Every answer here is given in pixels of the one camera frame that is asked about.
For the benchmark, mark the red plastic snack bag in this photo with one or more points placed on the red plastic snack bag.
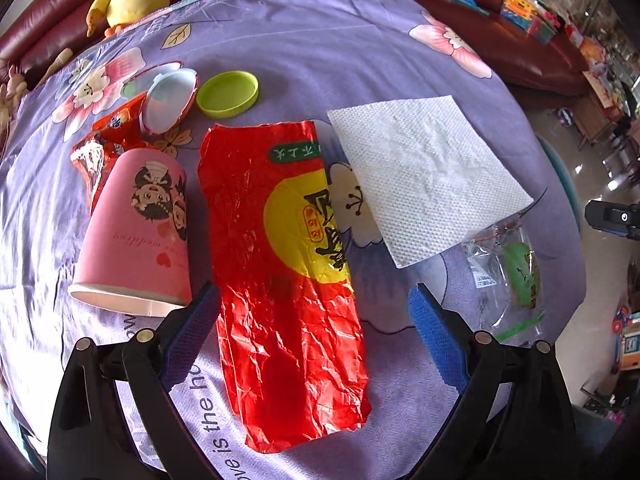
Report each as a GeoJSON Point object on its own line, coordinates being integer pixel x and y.
{"type": "Point", "coordinates": [290, 340]}

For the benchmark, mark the green plastic lid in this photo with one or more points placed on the green plastic lid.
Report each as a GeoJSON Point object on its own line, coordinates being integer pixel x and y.
{"type": "Point", "coordinates": [228, 94]}

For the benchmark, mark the teal round trash bin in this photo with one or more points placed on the teal round trash bin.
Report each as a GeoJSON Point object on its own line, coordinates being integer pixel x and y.
{"type": "Point", "coordinates": [565, 178]}

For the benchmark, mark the white paper towel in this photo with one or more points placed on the white paper towel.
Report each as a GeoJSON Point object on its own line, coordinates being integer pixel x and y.
{"type": "Point", "coordinates": [428, 177]}

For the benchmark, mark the wooden side table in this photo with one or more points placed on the wooden side table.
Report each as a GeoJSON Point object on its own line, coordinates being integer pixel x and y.
{"type": "Point", "coordinates": [592, 119]}

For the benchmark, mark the red rimmed foil lid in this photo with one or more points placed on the red rimmed foil lid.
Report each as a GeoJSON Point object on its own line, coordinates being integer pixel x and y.
{"type": "Point", "coordinates": [168, 100]}

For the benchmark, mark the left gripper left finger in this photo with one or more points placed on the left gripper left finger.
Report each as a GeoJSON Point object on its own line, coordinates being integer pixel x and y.
{"type": "Point", "coordinates": [89, 437]}

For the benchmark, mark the clear green snack packet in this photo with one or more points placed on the clear green snack packet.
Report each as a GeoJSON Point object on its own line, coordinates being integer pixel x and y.
{"type": "Point", "coordinates": [506, 274]}

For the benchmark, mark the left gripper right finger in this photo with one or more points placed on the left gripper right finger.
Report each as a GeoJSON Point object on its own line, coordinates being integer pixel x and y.
{"type": "Point", "coordinates": [512, 417]}

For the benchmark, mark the pink paper cup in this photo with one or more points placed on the pink paper cup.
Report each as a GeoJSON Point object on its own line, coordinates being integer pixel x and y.
{"type": "Point", "coordinates": [134, 258]}

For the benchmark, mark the small ball under table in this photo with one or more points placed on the small ball under table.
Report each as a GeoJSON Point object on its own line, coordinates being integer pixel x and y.
{"type": "Point", "coordinates": [564, 117]}

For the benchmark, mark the beige rabbit plush toy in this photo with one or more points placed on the beige rabbit plush toy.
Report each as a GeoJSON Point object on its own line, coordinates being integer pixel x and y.
{"type": "Point", "coordinates": [16, 88]}

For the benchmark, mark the dark red leather sofa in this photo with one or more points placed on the dark red leather sofa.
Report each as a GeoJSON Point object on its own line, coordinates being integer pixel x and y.
{"type": "Point", "coordinates": [47, 27]}

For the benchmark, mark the small red candy wrapper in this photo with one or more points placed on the small red candy wrapper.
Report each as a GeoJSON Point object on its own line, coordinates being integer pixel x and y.
{"type": "Point", "coordinates": [94, 156]}

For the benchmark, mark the colourful toy block stack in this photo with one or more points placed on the colourful toy block stack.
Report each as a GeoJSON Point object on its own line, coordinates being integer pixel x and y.
{"type": "Point", "coordinates": [536, 17]}

